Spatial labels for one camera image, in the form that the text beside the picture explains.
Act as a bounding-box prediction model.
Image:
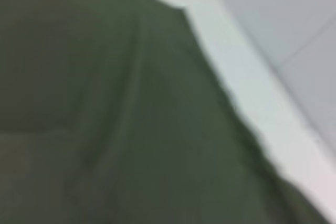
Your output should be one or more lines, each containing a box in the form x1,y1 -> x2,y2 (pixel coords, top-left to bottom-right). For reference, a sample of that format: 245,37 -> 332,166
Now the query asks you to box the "dark green t-shirt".
0,0 -> 329,224

